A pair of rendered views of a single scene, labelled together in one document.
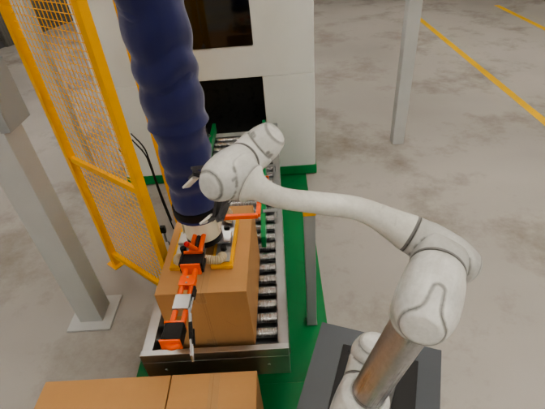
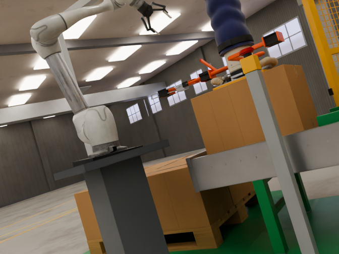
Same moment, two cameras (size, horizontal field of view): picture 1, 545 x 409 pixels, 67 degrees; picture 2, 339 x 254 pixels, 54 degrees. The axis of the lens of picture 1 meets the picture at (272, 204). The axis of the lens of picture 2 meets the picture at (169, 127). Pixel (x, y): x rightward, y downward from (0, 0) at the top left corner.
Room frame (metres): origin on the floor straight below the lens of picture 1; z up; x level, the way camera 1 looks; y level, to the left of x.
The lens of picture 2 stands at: (2.09, -1.74, 0.74)
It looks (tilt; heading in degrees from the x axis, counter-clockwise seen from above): 2 degrees up; 121
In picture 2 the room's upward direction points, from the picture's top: 17 degrees counter-clockwise
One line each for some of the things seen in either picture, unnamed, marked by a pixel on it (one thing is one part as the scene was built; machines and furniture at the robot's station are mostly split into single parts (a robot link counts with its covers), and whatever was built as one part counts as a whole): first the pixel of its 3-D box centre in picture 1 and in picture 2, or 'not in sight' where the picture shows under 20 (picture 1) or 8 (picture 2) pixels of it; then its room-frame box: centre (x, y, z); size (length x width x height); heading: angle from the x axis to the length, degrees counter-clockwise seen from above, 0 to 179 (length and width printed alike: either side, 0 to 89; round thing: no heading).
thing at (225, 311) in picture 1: (216, 273); (255, 113); (1.47, 0.32, 0.75); 0.60 x 0.40 x 0.40; 176
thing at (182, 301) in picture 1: (182, 304); (182, 87); (1.01, 0.37, 1.07); 0.07 x 0.07 x 0.04; 85
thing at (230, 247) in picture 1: (225, 239); (239, 78); (1.47, 0.24, 0.97); 0.34 x 0.10 x 0.05; 175
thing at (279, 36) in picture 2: not in sight; (273, 39); (1.76, 0.05, 1.08); 0.09 x 0.08 x 0.05; 85
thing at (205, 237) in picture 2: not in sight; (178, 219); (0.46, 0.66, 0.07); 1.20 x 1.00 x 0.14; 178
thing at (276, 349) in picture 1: (214, 353); (214, 151); (1.12, 0.34, 0.58); 0.70 x 0.03 x 0.06; 88
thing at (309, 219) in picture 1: (310, 269); (281, 161); (1.67, -0.19, 0.50); 0.07 x 0.07 x 1.00; 88
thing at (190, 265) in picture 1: (192, 262); (207, 75); (1.23, 0.36, 1.08); 0.10 x 0.08 x 0.06; 85
